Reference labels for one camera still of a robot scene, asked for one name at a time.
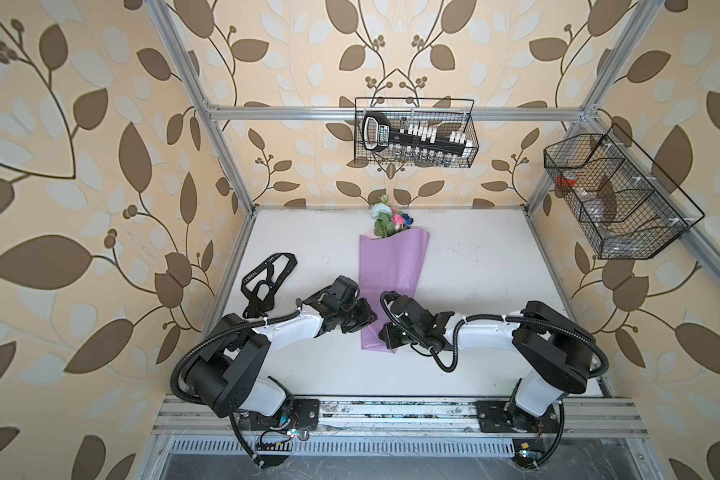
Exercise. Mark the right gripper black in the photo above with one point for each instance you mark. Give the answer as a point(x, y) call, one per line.
point(387, 331)

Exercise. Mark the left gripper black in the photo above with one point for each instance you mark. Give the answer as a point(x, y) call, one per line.
point(368, 316)

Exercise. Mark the pink purple wrapping paper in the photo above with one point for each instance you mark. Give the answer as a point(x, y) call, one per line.
point(388, 264)

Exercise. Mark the small magenta fake flower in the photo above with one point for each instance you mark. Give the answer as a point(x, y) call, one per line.
point(399, 221)

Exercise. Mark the blue fake rose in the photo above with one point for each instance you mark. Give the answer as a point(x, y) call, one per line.
point(408, 220)

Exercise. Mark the pale green fake flower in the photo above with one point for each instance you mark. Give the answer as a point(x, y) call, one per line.
point(382, 208)

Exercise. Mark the pink fake rose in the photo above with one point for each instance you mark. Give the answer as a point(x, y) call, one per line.
point(384, 228)

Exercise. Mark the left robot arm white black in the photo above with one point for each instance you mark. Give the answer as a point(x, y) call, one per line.
point(223, 371)

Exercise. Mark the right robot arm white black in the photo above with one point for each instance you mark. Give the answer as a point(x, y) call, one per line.
point(563, 357)

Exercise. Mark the black socket tool set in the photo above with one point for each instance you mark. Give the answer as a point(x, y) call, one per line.
point(387, 133)

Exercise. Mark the red capped clear bottle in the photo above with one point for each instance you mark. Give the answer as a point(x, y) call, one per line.
point(587, 206)

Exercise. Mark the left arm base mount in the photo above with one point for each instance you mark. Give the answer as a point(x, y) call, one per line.
point(296, 414)

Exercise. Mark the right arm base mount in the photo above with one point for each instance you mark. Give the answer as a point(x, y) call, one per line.
point(498, 416)

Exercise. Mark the back black wire basket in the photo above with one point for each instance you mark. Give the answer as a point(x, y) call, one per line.
point(412, 103)

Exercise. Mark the black wire basket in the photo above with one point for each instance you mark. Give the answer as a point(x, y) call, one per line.
point(649, 208)
point(412, 103)

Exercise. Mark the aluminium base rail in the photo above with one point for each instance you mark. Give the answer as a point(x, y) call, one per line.
point(580, 417)

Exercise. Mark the right black wire basket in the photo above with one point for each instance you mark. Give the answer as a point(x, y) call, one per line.
point(649, 208)

